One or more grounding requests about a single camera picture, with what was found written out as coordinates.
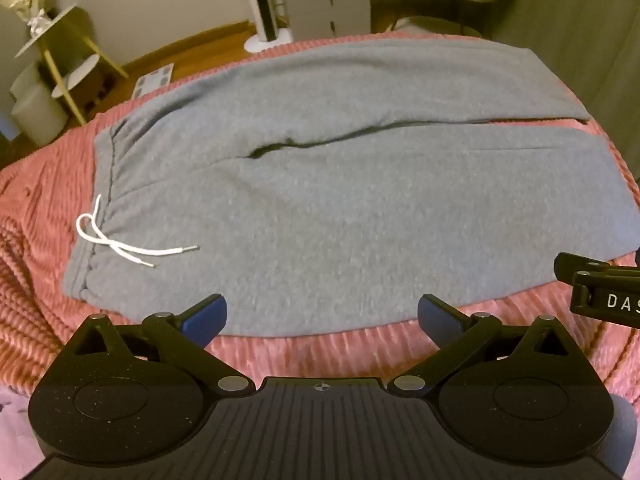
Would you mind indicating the wrapped flower bouquet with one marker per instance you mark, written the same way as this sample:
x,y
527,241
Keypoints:
x,y
27,5

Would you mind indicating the grey pants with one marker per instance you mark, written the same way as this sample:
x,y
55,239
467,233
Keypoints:
x,y
325,210

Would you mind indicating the pink ribbed blanket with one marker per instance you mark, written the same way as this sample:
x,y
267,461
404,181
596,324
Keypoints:
x,y
30,260

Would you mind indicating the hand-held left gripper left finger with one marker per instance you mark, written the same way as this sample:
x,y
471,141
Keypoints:
x,y
207,317

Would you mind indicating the grey drawer cabinet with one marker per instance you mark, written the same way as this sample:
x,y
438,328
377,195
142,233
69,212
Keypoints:
x,y
310,10

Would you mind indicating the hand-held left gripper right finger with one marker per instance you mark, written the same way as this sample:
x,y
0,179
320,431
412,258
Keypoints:
x,y
435,317

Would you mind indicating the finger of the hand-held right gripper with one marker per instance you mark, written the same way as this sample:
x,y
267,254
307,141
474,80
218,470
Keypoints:
x,y
590,265

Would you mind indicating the gold-legged side table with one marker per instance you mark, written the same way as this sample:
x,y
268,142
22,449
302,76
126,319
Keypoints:
x,y
65,20

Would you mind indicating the white bathroom scale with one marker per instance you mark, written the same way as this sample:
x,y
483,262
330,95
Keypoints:
x,y
152,80

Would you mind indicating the grey round ottoman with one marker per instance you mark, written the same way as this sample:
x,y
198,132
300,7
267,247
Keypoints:
x,y
37,115

